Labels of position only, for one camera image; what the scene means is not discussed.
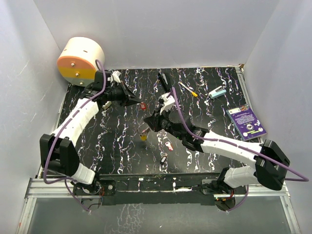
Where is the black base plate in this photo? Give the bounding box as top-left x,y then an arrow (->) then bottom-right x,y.
73,177 -> 247,208

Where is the metal keyring with keys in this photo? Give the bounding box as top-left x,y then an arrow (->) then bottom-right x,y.
139,127 -> 151,141

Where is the purple cable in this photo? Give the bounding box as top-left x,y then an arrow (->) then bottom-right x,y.
167,87 -> 310,212
43,59 -> 108,212

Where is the red tag key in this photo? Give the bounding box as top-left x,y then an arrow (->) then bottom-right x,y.
165,141 -> 173,151

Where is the pale green cardboard box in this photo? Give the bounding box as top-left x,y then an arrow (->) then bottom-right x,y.
102,101 -> 112,110

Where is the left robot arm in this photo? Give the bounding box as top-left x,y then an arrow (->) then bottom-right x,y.
39,71 -> 141,195

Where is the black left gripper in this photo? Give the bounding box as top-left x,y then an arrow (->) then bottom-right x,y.
105,80 -> 142,108

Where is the aluminium frame rail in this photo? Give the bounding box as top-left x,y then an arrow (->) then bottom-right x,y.
25,176 -> 290,198

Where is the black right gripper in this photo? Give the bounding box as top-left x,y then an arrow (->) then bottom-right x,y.
144,106 -> 184,140

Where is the purple booklet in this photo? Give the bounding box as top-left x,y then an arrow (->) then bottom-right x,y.
226,104 -> 267,141

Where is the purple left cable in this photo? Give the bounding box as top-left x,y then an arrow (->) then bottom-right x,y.
43,59 -> 108,212

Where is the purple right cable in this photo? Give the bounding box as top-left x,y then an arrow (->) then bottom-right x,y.
167,87 -> 310,212

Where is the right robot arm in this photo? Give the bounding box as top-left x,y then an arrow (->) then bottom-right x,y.
144,111 -> 290,194

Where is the light blue stapler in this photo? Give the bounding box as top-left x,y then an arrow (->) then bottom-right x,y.
208,86 -> 226,99

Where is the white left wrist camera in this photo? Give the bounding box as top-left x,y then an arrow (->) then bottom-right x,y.
108,70 -> 121,83

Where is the black stapler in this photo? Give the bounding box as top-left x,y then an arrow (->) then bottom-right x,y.
157,73 -> 172,93

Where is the white round drawer cabinet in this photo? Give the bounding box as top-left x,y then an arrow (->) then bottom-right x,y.
57,37 -> 105,87

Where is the black key tag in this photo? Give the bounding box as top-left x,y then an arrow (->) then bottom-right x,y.
160,156 -> 167,165

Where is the red key with silver blade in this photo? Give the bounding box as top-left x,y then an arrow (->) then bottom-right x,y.
140,103 -> 146,110

